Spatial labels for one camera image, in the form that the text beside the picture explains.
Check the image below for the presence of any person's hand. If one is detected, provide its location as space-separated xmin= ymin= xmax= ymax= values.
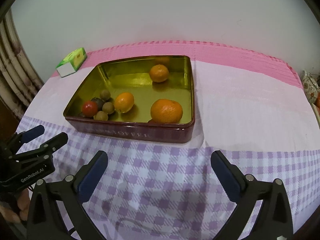
xmin=1 ymin=189 xmax=30 ymax=224

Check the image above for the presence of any red cherry tomato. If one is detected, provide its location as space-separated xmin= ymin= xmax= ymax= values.
xmin=82 ymin=101 xmax=98 ymax=118

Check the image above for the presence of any brown longan front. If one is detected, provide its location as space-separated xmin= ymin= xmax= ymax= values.
xmin=94 ymin=111 xmax=108 ymax=121

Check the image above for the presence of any brown longan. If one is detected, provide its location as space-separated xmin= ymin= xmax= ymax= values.
xmin=99 ymin=89 xmax=111 ymax=101
xmin=94 ymin=111 xmax=108 ymax=121
xmin=102 ymin=102 xmax=115 ymax=115

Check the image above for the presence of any dark purple fruit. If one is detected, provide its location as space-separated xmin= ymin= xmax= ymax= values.
xmin=91 ymin=97 xmax=105 ymax=111

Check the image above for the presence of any brown longan middle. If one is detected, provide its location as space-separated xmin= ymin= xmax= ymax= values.
xmin=102 ymin=102 xmax=115 ymax=115

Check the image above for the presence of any brown longan top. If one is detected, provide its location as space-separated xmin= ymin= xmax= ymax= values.
xmin=99 ymin=89 xmax=111 ymax=101

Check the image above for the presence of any pink purple checked tablecloth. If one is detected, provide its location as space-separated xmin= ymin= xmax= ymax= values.
xmin=18 ymin=41 xmax=319 ymax=239

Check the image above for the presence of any green white tissue box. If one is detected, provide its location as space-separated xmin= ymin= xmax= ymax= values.
xmin=56 ymin=47 xmax=87 ymax=77

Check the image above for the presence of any oval orange kumquat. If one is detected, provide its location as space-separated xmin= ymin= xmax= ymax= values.
xmin=114 ymin=92 xmax=135 ymax=113

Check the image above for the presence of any large front orange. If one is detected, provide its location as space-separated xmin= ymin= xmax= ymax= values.
xmin=150 ymin=99 xmax=183 ymax=124

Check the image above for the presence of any maroon gold metal tin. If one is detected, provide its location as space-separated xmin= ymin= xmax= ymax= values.
xmin=63 ymin=55 xmax=195 ymax=144

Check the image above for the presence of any floral ceramic object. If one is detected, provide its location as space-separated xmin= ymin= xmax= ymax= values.
xmin=302 ymin=70 xmax=319 ymax=104

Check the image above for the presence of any back orange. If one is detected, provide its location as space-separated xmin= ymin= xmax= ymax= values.
xmin=149 ymin=64 xmax=169 ymax=83

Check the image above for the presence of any bamboo rattan chair frame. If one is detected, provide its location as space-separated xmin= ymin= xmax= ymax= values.
xmin=0 ymin=10 xmax=44 ymax=120

